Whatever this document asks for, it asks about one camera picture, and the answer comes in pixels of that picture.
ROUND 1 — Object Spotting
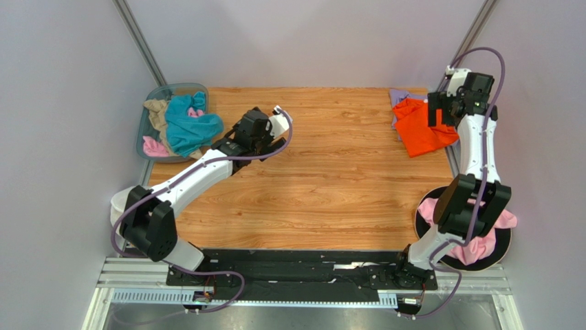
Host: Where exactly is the pink t shirt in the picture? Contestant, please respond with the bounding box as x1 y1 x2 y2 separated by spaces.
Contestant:
416 197 518 269

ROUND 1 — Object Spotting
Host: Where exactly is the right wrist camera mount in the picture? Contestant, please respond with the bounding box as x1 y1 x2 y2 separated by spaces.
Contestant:
445 66 472 97

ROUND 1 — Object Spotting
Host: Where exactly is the round black tray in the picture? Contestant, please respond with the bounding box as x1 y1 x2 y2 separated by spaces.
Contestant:
414 186 512 272

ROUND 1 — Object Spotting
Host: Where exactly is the aluminium frame rail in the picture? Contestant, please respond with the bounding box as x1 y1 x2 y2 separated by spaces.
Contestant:
83 258 523 329

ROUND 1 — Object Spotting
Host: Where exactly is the teal t shirt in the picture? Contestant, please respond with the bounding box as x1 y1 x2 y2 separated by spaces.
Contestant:
164 91 224 157

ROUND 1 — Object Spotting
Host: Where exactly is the orange t shirt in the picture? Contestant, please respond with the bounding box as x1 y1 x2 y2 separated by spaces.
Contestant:
393 98 459 157

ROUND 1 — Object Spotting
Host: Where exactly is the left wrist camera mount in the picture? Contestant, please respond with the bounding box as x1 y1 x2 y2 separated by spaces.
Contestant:
269 105 292 139

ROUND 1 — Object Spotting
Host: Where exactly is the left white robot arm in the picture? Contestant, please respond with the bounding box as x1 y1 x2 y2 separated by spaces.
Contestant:
111 106 293 271

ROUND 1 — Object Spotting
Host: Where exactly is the folded lavender t shirt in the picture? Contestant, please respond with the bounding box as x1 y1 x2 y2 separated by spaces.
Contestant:
389 89 429 144

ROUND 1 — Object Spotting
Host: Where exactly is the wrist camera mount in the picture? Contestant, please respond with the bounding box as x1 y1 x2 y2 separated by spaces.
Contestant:
269 105 292 139
445 66 472 97

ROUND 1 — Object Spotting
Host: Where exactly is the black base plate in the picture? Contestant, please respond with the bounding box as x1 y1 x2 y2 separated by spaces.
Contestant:
123 247 438 303

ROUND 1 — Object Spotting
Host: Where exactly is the white mesh bag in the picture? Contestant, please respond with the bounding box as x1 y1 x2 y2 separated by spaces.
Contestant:
110 187 133 228

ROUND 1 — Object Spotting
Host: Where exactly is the beige t shirt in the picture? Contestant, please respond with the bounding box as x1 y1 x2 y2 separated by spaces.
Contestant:
138 99 180 161

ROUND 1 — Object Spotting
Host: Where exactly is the pink garment in basket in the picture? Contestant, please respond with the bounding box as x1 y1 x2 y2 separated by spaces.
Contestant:
142 100 205 158

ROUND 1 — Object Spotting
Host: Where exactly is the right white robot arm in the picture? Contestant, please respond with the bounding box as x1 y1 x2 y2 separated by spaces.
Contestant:
393 67 512 289

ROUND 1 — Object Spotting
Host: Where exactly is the grey plastic laundry basket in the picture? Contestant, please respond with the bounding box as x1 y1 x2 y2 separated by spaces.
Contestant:
135 83 209 164

